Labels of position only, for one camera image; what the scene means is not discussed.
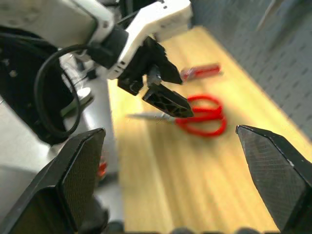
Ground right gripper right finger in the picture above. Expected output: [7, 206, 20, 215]
[235, 124, 312, 234]

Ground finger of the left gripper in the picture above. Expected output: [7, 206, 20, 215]
[141, 82, 195, 119]
[151, 55, 184, 86]

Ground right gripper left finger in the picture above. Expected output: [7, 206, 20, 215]
[0, 127, 107, 234]

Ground grey pegboard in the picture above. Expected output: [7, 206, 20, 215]
[189, 0, 312, 142]

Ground small red object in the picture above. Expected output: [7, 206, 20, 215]
[97, 158, 108, 178]

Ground red handled scissors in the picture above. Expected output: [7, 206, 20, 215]
[126, 94, 228, 137]

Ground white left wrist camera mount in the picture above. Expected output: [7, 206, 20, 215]
[106, 0, 192, 80]

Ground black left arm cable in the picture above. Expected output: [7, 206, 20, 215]
[33, 43, 98, 137]

